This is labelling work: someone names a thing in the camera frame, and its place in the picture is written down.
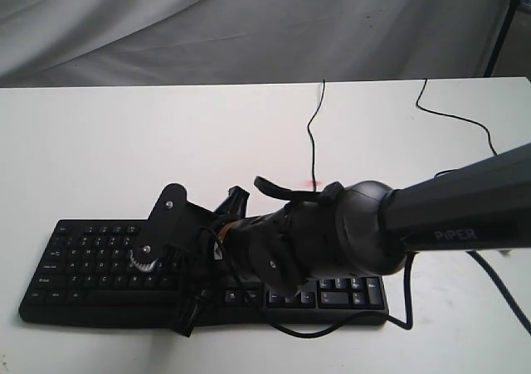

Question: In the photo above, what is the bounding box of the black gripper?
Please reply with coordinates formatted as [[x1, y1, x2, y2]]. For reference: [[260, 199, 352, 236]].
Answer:
[[194, 186, 290, 283]]

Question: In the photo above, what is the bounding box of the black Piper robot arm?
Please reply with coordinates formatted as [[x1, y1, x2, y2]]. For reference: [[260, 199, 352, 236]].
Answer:
[[204, 145, 530, 297]]

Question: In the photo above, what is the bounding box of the black acer keyboard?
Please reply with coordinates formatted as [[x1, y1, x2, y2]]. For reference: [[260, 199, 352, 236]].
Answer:
[[18, 219, 388, 329]]

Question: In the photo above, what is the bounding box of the grey backdrop cloth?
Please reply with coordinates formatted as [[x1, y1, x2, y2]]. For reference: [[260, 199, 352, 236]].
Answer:
[[1, 0, 509, 87]]

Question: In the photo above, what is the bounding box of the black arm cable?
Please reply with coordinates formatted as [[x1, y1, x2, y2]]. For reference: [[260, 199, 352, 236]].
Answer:
[[194, 174, 531, 340]]

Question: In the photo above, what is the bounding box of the black keyboard cable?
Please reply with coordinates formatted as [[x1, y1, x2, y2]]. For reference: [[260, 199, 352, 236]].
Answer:
[[306, 79, 327, 193]]

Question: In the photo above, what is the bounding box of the black USB cable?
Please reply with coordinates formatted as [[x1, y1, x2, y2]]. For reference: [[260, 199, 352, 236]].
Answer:
[[415, 78, 499, 156]]

